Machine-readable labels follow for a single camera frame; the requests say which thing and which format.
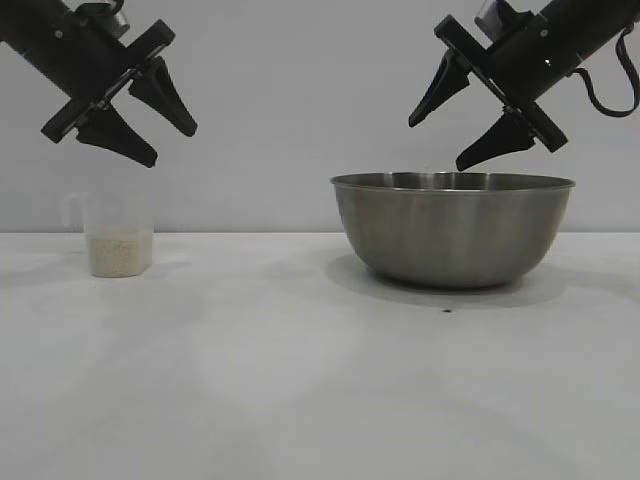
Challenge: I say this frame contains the clear plastic measuring cup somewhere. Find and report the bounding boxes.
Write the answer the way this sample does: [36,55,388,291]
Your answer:
[60,191,154,278]

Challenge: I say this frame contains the white rice grains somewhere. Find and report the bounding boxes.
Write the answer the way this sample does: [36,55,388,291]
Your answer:
[85,226,153,277]

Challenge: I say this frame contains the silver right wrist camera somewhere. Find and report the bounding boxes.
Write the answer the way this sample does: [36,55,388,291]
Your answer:
[472,0,507,30]

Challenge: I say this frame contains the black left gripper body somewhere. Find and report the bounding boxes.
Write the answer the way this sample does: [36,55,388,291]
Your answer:
[0,0,177,145]

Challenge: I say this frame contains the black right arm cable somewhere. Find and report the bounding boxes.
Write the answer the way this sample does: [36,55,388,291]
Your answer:
[567,27,640,119]

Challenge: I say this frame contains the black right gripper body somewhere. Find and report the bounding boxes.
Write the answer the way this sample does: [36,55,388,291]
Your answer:
[433,0,640,153]

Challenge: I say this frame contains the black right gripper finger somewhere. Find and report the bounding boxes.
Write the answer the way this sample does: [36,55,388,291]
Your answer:
[407,51,472,130]
[454,112,532,173]

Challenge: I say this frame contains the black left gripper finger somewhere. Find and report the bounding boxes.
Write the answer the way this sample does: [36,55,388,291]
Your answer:
[75,102,159,170]
[128,55,198,138]

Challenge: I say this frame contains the stainless steel mixing bowl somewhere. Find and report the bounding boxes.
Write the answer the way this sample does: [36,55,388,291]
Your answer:
[329,171,577,290]

